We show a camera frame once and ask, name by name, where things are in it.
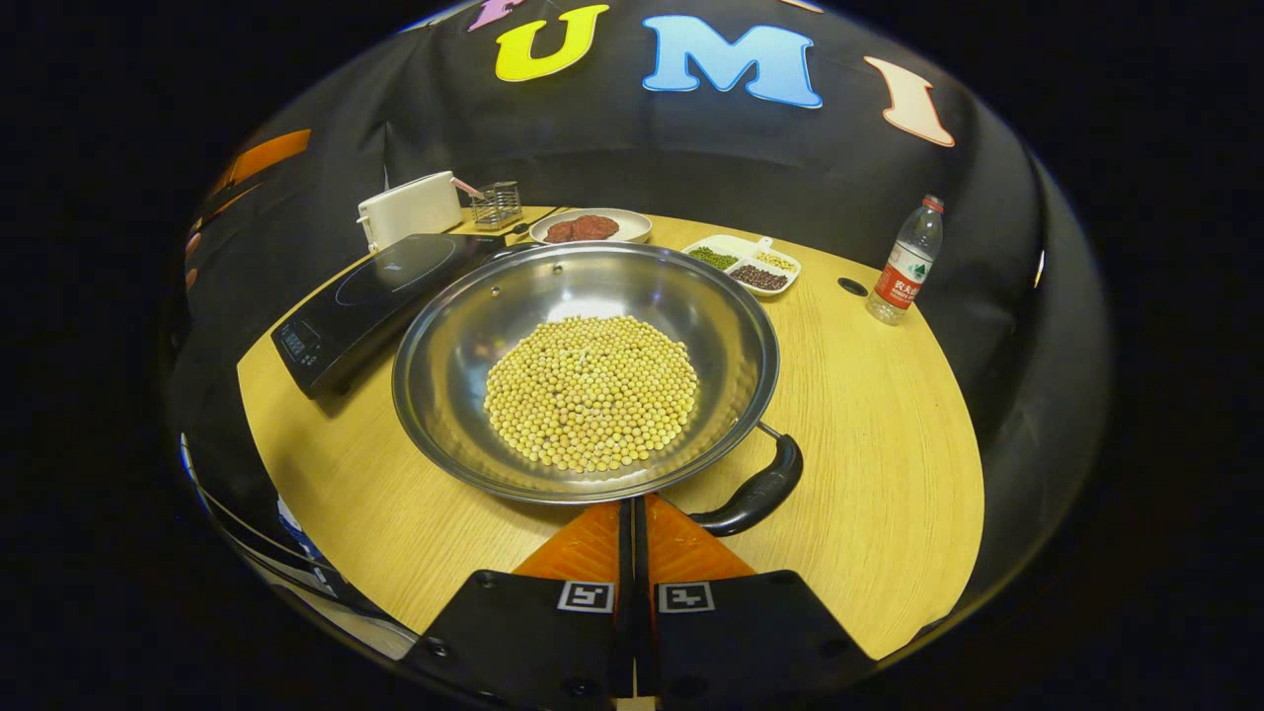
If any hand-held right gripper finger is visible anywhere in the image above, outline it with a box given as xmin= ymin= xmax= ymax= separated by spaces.
xmin=400 ymin=499 xmax=633 ymax=707
xmin=634 ymin=494 xmax=880 ymax=707

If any black induction cooktop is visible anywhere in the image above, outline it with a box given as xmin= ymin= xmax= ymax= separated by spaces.
xmin=271 ymin=233 xmax=510 ymax=399

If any steel pot with black handle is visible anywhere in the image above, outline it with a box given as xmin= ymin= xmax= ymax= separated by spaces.
xmin=392 ymin=240 xmax=804 ymax=539

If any white toaster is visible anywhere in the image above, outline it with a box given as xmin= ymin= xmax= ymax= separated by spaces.
xmin=356 ymin=171 xmax=463 ymax=254

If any pile of soybeans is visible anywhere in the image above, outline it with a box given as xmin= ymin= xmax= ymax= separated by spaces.
xmin=483 ymin=314 xmax=701 ymax=475

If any white round plate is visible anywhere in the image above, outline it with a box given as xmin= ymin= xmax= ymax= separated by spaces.
xmin=529 ymin=208 xmax=654 ymax=246

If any white divided dish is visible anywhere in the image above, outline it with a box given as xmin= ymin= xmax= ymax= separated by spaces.
xmin=681 ymin=234 xmax=803 ymax=298

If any red label water bottle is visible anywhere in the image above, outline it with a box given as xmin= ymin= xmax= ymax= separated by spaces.
xmin=866 ymin=195 xmax=945 ymax=326

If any metal wire utensil holder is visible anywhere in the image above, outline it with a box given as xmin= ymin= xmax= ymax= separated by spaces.
xmin=469 ymin=181 xmax=524 ymax=231

